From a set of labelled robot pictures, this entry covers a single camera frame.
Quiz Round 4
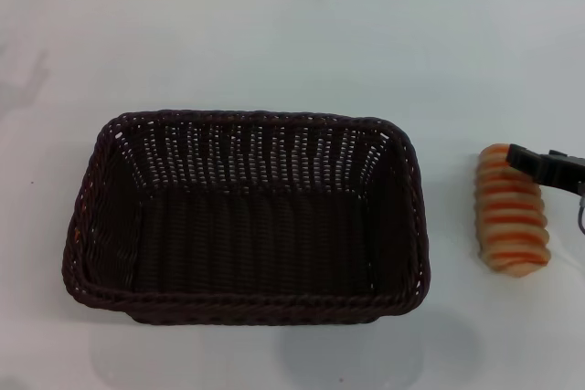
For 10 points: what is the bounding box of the orange striped bread roll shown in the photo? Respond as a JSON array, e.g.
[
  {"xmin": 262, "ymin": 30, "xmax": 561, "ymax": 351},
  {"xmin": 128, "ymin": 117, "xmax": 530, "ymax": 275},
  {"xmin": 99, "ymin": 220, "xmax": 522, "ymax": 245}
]
[{"xmin": 473, "ymin": 143, "xmax": 553, "ymax": 279}]

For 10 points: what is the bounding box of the dark brown wicker basket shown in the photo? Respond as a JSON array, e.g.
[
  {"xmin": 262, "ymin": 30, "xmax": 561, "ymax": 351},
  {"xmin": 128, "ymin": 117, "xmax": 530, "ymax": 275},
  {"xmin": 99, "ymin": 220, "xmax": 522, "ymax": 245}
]
[{"xmin": 60, "ymin": 109, "xmax": 433, "ymax": 328}]

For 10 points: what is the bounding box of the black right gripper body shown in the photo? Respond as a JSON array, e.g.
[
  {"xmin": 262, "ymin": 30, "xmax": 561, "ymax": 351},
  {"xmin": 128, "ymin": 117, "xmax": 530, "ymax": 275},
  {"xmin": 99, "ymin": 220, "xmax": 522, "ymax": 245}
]
[{"xmin": 540, "ymin": 149, "xmax": 585, "ymax": 200}]

